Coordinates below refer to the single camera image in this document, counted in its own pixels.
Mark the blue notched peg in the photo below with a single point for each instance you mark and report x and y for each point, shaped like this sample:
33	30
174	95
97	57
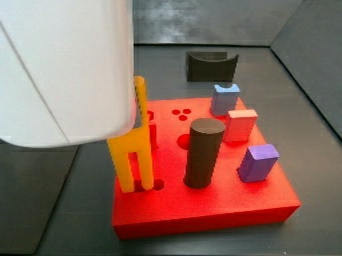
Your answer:
224	99

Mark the red star-shaped peg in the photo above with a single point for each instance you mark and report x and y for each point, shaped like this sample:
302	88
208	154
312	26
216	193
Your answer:
153	135

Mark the red peg board base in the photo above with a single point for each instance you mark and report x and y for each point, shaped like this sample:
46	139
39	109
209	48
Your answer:
173	208

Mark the black curved fixture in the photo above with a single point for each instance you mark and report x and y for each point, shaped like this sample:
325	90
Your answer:
210	66

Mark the yellow forked square-circle object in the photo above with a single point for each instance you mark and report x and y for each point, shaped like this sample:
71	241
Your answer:
134	142

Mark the white second gripper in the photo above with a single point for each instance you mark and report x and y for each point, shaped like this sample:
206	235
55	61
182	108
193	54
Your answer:
66	71

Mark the dark brown cylinder peg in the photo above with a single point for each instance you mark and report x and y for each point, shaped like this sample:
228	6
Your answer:
206	134

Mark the pink-red square peg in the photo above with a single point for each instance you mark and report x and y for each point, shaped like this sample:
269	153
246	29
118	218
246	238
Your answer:
240	124

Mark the purple rectangular peg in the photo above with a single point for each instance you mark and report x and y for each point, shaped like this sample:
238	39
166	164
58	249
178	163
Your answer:
258	161

